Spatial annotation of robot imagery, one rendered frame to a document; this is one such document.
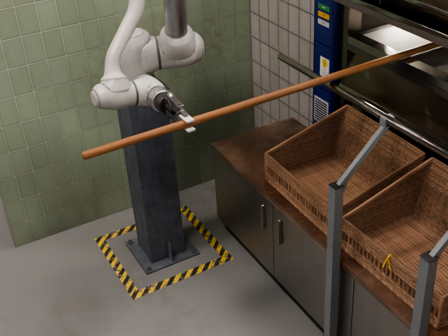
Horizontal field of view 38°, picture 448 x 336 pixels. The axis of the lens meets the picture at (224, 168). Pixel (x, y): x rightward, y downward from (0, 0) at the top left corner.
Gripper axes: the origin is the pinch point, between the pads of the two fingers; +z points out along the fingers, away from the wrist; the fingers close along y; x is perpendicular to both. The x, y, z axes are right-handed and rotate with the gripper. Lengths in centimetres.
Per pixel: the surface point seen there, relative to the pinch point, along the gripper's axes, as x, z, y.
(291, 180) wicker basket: -51, -8, 49
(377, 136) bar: -59, 36, 9
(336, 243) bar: -42, 36, 50
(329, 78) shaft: -63, 2, -1
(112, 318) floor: 31, -44, 120
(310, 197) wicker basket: -50, 7, 49
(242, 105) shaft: -22.4, 1.5, -0.7
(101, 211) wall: 4, -126, 116
